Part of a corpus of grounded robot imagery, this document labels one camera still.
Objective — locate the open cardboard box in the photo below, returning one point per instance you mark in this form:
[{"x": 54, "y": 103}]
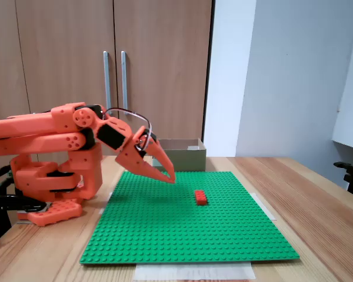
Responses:
[{"x": 188, "y": 161}]

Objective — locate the red lego block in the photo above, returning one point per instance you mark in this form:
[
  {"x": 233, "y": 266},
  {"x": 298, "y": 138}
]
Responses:
[{"x": 200, "y": 197}]

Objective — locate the green lego baseplate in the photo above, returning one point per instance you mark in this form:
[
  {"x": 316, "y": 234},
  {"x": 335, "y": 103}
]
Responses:
[{"x": 164, "y": 229}]

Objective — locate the wooden cabinet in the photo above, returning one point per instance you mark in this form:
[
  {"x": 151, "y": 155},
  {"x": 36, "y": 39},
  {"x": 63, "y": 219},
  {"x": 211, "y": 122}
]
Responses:
[{"x": 164, "y": 88}]

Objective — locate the wide masking tape strip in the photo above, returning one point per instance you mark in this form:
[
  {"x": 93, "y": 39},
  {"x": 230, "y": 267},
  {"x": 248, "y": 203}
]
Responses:
[{"x": 194, "y": 271}]

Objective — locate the black table clamp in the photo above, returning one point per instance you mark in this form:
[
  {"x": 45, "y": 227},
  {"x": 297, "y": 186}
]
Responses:
[{"x": 6, "y": 201}]

